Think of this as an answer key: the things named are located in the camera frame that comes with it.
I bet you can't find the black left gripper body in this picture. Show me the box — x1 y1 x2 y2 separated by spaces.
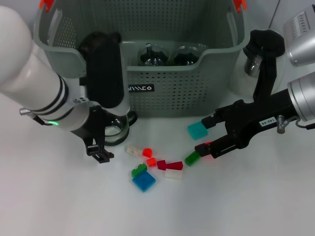
71 106 110 147

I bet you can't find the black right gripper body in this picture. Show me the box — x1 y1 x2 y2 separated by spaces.
225 89 300 150

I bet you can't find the bright red slope brick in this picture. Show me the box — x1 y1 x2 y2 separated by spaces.
200 141 214 158

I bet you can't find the teal square toy brick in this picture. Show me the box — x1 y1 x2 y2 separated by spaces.
187 121 209 141

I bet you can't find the round glass jar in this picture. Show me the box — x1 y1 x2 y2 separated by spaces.
104 110 138 147

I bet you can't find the green rectangular toy brick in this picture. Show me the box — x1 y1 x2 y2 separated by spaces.
184 150 201 166

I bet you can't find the glass teacup black handle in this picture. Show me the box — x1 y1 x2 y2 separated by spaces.
137 43 171 66
172 45 201 66

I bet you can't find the black bin logo label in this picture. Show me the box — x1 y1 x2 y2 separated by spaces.
127 84 155 94

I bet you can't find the grey-green perforated storage bin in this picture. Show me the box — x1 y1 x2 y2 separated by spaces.
33 0 250 118

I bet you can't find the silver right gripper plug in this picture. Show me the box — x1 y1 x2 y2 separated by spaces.
277 114 288 134

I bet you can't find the small white toy brick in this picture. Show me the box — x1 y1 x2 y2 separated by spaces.
126 144 144 156

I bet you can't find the small green toy brick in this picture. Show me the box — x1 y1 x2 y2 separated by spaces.
131 163 148 178

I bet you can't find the dark red toy brick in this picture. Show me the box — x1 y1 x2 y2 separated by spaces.
157 159 184 171

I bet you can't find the blue square toy brick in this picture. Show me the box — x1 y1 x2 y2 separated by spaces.
131 171 157 193

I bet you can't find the white two-stud toy brick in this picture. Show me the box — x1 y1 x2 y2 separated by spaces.
164 169 185 181

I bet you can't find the black clay teapot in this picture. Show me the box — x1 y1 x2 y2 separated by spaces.
78 31 123 54

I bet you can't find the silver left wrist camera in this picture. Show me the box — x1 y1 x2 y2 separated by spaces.
80 38 131 116

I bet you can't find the left arm cable with plug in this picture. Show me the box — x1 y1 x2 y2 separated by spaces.
19 107 54 126

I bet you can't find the glass pitcher black lid handle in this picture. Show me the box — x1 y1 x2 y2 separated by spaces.
230 29 290 104

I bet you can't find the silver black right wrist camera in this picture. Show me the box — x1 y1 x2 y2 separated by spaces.
283 6 315 68

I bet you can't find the orange bin handle clip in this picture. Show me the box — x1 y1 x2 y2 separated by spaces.
40 0 54 12
233 0 247 13

